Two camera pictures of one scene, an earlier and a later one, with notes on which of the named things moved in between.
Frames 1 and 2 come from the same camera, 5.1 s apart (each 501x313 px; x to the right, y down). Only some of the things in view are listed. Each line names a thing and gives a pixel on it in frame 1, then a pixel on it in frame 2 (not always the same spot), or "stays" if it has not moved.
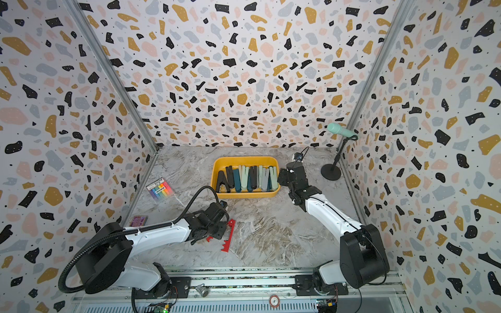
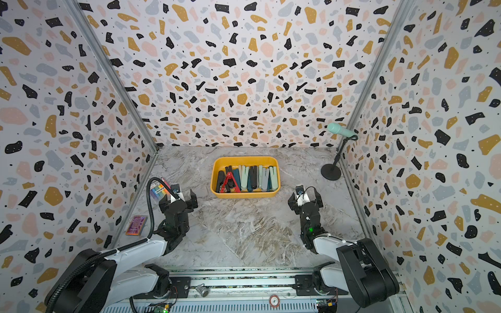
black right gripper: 286,176 -> 296,205
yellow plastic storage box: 220,163 stays
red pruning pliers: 226,246 -> 230,175
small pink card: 138,220 stays
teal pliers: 237,180 stays
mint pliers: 243,171 stays
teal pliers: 249,182 stays
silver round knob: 202,290 stays
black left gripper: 223,233 -> 193,203
